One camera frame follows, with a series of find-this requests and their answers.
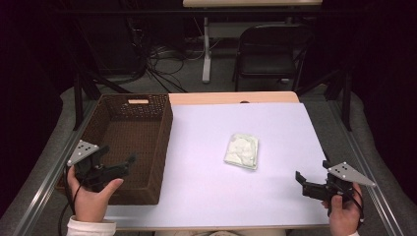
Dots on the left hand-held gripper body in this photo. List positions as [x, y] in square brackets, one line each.
[86, 154]

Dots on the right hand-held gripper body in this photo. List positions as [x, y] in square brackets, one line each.
[347, 173]

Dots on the brown woven basket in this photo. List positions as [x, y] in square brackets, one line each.
[131, 131]

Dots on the white cloth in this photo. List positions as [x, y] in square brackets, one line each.
[242, 151]

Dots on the person's right hand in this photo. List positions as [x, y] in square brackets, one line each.
[345, 218]

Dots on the person's left hand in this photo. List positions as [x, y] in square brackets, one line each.
[90, 205]

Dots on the black metal stand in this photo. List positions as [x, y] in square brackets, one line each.
[78, 101]
[346, 98]

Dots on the white table mat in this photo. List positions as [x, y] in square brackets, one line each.
[213, 190]

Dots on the light wooden table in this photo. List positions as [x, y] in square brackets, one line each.
[229, 97]

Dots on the black folding chair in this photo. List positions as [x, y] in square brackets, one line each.
[267, 64]

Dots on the white background desk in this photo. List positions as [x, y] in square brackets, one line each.
[252, 3]

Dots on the aluminium rail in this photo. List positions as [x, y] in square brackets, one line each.
[367, 164]
[49, 177]

